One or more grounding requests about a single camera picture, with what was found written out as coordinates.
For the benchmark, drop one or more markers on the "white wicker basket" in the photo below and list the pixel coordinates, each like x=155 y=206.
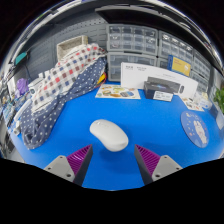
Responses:
x=70 y=45

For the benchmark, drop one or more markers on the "white computer mouse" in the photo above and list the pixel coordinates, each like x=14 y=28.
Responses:
x=108 y=135

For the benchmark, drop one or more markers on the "food sticker sheet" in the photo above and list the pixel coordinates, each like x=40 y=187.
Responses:
x=115 y=91

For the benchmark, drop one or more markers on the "white tissue box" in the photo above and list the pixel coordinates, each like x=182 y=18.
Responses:
x=204 y=100

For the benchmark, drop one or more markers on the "round blue printed mouse pad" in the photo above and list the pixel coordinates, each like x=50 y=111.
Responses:
x=195 y=128

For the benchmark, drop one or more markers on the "navy polka dot cloth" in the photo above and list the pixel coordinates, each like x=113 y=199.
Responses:
x=50 y=116

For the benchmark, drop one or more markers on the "yellow plastic object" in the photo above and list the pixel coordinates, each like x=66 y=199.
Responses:
x=101 y=79

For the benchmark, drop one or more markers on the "white keyboard packaging box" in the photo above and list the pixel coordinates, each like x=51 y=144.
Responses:
x=140 y=75

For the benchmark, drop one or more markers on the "small black product box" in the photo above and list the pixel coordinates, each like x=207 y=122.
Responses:
x=156 y=88

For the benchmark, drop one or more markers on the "white plant pot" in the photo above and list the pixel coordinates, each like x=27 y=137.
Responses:
x=220 y=120

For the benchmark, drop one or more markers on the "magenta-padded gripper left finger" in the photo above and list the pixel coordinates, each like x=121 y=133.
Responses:
x=61 y=166

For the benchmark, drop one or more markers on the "yellow and blue box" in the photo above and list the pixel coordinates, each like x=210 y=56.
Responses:
x=180 y=66

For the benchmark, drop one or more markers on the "dark shelf unit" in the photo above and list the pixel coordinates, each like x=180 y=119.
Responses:
x=133 y=15

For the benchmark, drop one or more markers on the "green leafy plant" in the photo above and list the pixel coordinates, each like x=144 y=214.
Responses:
x=220 y=98

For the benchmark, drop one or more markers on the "purple plush object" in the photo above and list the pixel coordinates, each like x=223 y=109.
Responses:
x=22 y=86

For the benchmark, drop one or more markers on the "teal plastic object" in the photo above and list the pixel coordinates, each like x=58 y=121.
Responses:
x=20 y=58

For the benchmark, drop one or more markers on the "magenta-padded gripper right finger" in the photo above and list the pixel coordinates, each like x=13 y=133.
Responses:
x=165 y=166

